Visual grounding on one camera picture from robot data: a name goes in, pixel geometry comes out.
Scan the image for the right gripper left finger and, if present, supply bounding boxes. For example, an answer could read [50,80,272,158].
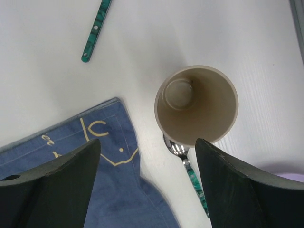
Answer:
[0,139,101,228]

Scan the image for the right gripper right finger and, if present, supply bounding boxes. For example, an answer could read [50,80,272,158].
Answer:
[195,139,304,228]

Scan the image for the blue cloth placemat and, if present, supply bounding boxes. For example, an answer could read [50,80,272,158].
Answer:
[0,98,179,228]

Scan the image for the purple plate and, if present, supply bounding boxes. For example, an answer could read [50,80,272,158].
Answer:
[276,173,304,182]

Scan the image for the beige cup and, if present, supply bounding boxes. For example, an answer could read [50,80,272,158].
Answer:
[154,66,239,147]

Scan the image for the spoon with green handle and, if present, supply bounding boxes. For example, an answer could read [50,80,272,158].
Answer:
[163,135,210,218]

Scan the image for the fork with green handle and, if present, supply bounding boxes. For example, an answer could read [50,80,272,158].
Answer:
[81,0,112,63]

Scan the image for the aluminium rail frame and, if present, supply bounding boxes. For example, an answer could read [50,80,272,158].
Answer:
[289,0,304,61]

